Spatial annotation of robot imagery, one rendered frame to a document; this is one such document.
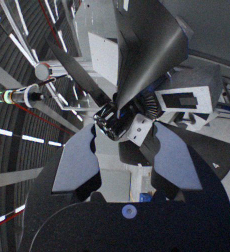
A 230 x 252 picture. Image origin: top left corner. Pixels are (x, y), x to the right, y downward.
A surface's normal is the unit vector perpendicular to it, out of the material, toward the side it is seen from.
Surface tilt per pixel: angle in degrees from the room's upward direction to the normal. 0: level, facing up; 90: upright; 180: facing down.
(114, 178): 90
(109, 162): 90
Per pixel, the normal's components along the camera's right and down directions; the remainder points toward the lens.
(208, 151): -0.72, 0.08
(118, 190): 0.02, -0.24
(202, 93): -0.69, 0.65
